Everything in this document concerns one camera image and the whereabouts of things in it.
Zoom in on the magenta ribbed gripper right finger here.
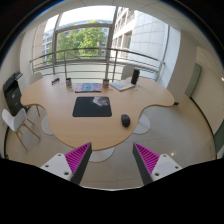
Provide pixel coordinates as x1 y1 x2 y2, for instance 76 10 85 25
132 143 182 185

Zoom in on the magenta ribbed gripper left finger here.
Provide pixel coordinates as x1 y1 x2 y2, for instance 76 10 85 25
41 143 92 185

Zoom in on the black computer mouse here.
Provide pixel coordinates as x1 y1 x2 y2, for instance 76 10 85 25
121 114 130 127

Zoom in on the black mouse pad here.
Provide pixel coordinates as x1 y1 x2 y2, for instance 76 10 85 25
72 96 112 117

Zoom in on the white chair with wooden legs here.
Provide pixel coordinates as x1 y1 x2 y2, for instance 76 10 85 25
2 108 39 150

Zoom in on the wooden curved table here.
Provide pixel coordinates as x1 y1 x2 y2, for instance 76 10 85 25
21 76 174 151

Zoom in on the red blue book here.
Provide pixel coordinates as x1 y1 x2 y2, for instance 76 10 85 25
75 83 102 93

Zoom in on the dark cup left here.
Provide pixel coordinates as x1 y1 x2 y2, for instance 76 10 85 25
66 78 72 88

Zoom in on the dark cup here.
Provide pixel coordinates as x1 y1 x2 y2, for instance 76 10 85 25
102 79 109 88
66 78 72 88

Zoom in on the open white notebook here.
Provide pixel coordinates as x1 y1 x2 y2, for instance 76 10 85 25
110 80 134 91

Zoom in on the small dark object on table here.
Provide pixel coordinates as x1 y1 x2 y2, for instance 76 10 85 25
51 78 60 85

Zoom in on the dark cup right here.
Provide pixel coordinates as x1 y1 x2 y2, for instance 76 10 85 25
102 79 109 88

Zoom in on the black speaker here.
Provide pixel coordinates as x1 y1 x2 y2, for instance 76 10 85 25
131 69 140 85

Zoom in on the white chair behind table left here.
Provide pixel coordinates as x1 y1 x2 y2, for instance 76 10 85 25
30 72 42 84

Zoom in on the white chair behind table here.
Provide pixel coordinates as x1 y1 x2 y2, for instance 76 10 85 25
121 65 135 80
30 72 42 84

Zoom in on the white chair behind table right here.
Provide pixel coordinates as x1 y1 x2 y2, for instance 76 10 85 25
121 65 135 80

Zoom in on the metal balcony railing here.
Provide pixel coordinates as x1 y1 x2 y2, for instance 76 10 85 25
30 47 164 81

